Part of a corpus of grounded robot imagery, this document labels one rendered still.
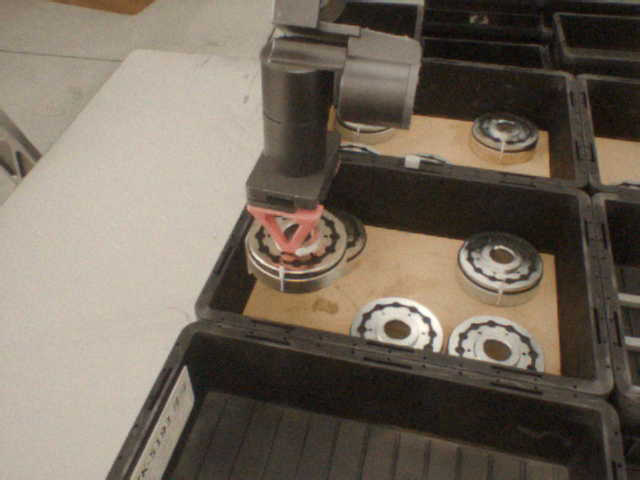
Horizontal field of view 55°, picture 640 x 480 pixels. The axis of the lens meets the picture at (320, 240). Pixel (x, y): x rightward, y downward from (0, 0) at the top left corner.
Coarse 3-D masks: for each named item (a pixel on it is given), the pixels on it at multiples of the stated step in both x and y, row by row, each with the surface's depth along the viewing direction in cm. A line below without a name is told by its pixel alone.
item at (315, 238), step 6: (282, 222) 64; (288, 222) 64; (294, 222) 64; (282, 228) 63; (288, 228) 64; (318, 228) 63; (312, 234) 63; (318, 234) 63; (312, 240) 62; (318, 240) 62; (300, 246) 61; (306, 246) 61; (312, 246) 62; (300, 252) 61
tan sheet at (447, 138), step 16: (416, 128) 103; (432, 128) 103; (448, 128) 103; (464, 128) 103; (384, 144) 99; (400, 144) 99; (416, 144) 99; (432, 144) 99; (448, 144) 99; (464, 144) 99; (544, 144) 99; (464, 160) 96; (480, 160) 96; (528, 160) 96; (544, 160) 96; (544, 176) 93
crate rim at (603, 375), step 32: (352, 160) 79; (544, 192) 75; (576, 192) 74; (224, 256) 66; (224, 320) 60; (256, 320) 60; (384, 352) 57; (416, 352) 57; (608, 352) 57; (544, 384) 55; (576, 384) 55; (608, 384) 55
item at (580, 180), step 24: (504, 72) 97; (528, 72) 96; (552, 72) 96; (576, 96) 91; (576, 120) 86; (576, 144) 84; (432, 168) 78; (456, 168) 78; (480, 168) 78; (576, 168) 78
